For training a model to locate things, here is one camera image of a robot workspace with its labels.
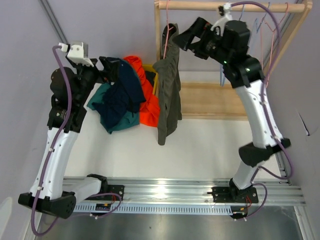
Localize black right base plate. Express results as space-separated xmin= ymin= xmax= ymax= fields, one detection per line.
xmin=207 ymin=186 xmax=259 ymax=204

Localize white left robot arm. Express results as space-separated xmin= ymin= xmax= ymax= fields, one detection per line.
xmin=18 ymin=58 xmax=125 ymax=219

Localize wooden clothes rack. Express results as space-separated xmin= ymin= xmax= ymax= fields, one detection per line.
xmin=154 ymin=0 xmax=313 ymax=121

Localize aluminium mounting rail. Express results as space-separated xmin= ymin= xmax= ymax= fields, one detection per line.
xmin=33 ymin=159 xmax=307 ymax=207

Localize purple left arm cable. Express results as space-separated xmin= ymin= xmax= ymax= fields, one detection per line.
xmin=31 ymin=44 xmax=123 ymax=237

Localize white slotted cable duct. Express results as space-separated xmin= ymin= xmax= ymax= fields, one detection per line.
xmin=74 ymin=203 xmax=233 ymax=216

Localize olive green shorts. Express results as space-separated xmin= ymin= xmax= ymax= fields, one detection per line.
xmin=153 ymin=23 xmax=182 ymax=146

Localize orange shorts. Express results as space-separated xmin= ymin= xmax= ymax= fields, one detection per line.
xmin=124 ymin=55 xmax=161 ymax=128

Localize blue hanger with navy shorts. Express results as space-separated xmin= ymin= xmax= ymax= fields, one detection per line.
xmin=219 ymin=64 xmax=226 ymax=87

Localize pink hanger with olive shorts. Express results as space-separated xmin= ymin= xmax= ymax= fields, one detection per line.
xmin=162 ymin=0 xmax=174 ymax=60

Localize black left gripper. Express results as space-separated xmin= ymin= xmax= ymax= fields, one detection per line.
xmin=68 ymin=54 xmax=121 ymax=105

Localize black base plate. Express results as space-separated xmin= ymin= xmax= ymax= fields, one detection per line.
xmin=86 ymin=184 xmax=125 ymax=201
xmin=207 ymin=186 xmax=259 ymax=204

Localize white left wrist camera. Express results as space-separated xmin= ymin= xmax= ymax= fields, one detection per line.
xmin=58 ymin=41 xmax=94 ymax=68

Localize navy blue shorts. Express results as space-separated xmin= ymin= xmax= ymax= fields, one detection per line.
xmin=94 ymin=57 xmax=146 ymax=128

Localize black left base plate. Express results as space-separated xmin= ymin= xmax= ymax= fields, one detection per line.
xmin=86 ymin=184 xmax=125 ymax=201

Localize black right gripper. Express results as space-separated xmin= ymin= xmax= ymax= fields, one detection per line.
xmin=172 ymin=17 xmax=232 ymax=66

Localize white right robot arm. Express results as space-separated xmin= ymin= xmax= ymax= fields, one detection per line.
xmin=173 ymin=17 xmax=291 ymax=202

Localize teal green shorts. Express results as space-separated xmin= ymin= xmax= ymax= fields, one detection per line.
xmin=86 ymin=83 xmax=140 ymax=134

